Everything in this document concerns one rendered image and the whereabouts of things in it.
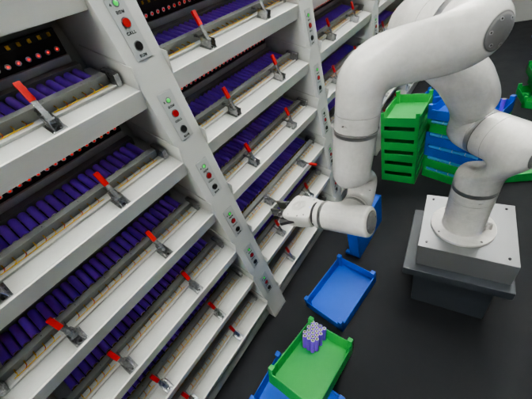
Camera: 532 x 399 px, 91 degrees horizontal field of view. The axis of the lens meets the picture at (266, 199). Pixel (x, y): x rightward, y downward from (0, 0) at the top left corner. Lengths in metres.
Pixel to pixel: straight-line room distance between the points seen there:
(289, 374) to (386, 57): 1.08
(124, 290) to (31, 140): 0.40
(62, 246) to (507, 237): 1.26
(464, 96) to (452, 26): 0.21
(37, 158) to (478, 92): 0.86
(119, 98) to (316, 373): 1.11
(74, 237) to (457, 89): 0.87
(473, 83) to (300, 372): 1.06
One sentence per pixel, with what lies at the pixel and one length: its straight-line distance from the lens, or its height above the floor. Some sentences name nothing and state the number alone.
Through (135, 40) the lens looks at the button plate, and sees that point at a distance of 0.70.
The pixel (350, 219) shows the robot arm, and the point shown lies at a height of 0.72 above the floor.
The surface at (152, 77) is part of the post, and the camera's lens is 0.71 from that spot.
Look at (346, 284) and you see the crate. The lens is 1.42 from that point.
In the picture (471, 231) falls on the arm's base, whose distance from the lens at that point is 1.10.
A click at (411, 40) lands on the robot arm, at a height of 1.09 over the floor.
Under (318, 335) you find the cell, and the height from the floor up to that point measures 0.08.
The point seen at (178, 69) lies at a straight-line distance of 0.75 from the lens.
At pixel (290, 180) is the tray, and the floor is 0.54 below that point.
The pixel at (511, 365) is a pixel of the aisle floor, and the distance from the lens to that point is 1.37.
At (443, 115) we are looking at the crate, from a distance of 1.72.
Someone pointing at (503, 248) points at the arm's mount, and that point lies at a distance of 1.14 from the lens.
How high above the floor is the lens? 1.23
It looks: 38 degrees down
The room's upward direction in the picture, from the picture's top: 22 degrees counter-clockwise
